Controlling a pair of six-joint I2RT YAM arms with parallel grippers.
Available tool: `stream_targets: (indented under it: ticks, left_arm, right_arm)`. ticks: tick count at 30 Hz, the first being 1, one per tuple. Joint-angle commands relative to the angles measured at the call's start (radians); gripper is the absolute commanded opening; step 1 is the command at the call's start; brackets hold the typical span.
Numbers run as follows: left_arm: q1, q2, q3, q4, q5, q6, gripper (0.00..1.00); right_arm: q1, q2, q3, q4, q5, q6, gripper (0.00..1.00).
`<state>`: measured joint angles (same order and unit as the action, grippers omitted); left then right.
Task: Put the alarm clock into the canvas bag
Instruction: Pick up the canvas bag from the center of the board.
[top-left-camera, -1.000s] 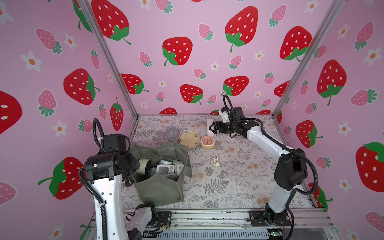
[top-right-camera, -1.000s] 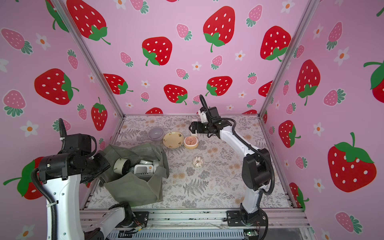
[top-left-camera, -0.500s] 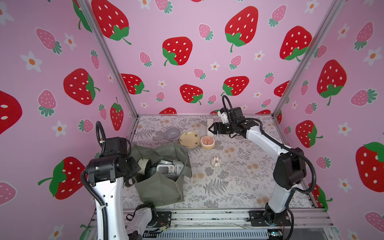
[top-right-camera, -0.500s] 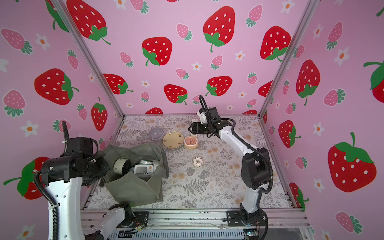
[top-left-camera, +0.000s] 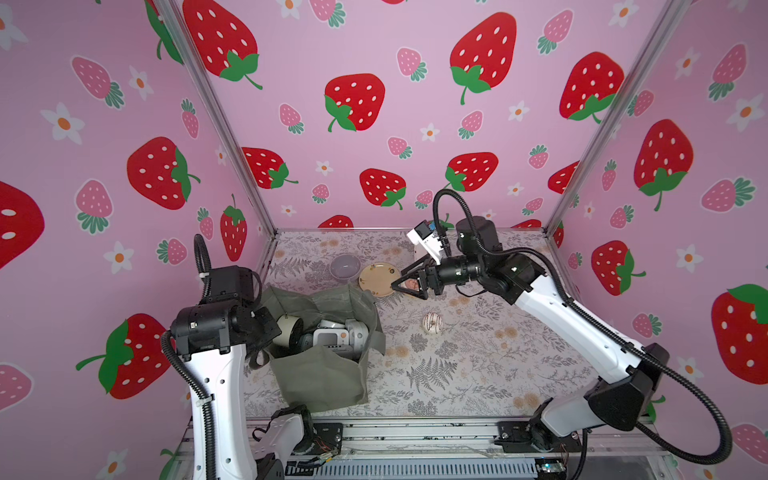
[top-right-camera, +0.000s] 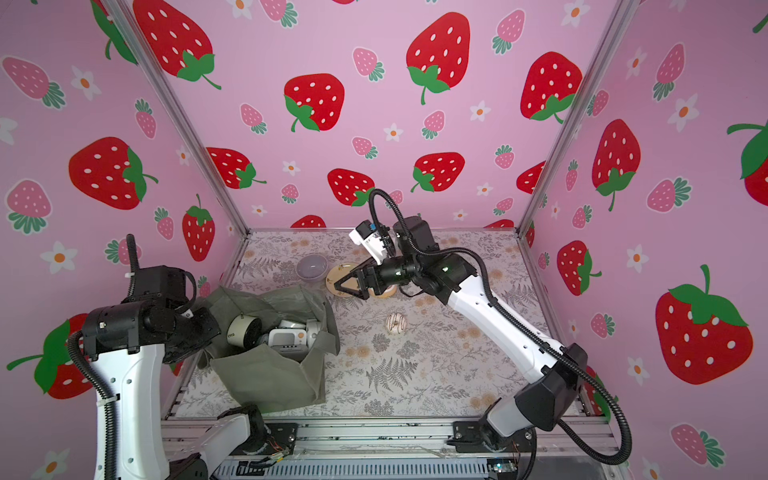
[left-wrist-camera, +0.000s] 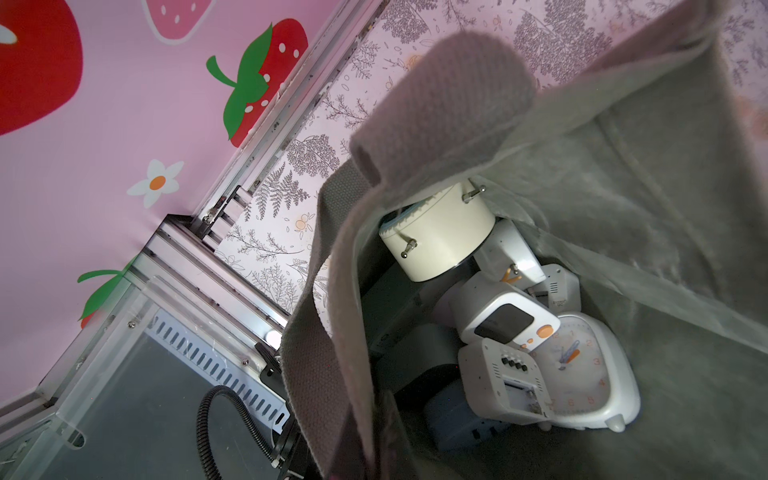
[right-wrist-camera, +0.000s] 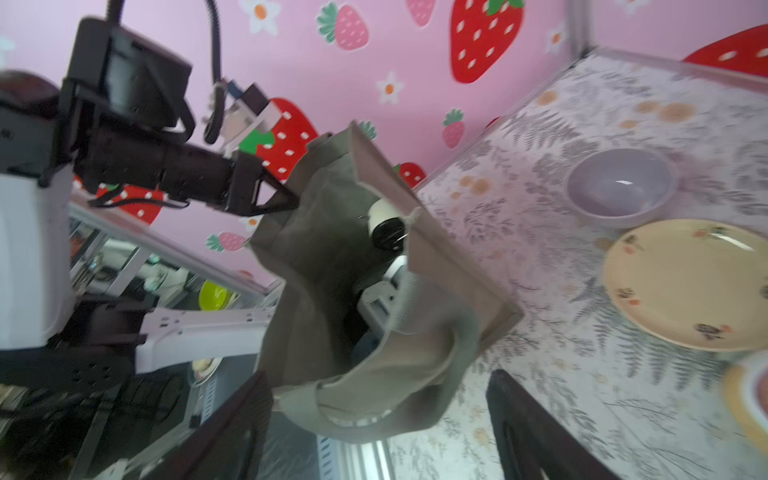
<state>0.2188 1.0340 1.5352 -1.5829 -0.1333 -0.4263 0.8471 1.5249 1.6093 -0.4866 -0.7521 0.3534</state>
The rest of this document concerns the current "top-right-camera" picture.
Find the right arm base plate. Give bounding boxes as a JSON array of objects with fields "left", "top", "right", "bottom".
[{"left": 446, "top": 418, "right": 535, "bottom": 454}]

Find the tall white rectangular clock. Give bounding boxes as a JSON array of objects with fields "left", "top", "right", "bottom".
[{"left": 267, "top": 320, "right": 321, "bottom": 356}]

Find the olive green canvas bag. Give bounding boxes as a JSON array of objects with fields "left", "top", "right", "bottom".
[{"left": 204, "top": 286, "right": 340, "bottom": 413}]

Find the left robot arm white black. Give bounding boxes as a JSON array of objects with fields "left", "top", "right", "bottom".
[{"left": 67, "top": 235, "right": 268, "bottom": 479}]

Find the beige striped small ball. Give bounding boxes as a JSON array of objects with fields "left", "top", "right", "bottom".
[{"left": 386, "top": 313, "right": 408, "bottom": 335}]

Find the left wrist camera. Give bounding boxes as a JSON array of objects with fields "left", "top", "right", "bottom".
[{"left": 123, "top": 265, "right": 196, "bottom": 313}]

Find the aluminium frame rail front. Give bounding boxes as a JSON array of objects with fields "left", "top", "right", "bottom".
[{"left": 128, "top": 415, "right": 625, "bottom": 463}]

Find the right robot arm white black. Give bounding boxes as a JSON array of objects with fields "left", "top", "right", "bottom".
[{"left": 335, "top": 188, "right": 632, "bottom": 466}]

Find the yellow ceramic plate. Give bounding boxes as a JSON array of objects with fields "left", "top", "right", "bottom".
[{"left": 325, "top": 263, "right": 359, "bottom": 298}]

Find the peach round alarm clock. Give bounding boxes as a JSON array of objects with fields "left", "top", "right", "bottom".
[{"left": 368, "top": 286, "right": 398, "bottom": 299}]

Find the lavender grey bowl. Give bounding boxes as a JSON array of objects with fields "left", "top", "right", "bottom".
[{"left": 296, "top": 254, "right": 330, "bottom": 283}]

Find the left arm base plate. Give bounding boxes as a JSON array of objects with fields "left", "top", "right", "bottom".
[{"left": 230, "top": 422, "right": 299, "bottom": 457}]

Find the small black round clock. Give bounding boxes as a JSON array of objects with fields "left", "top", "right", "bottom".
[{"left": 226, "top": 314, "right": 262, "bottom": 350}]

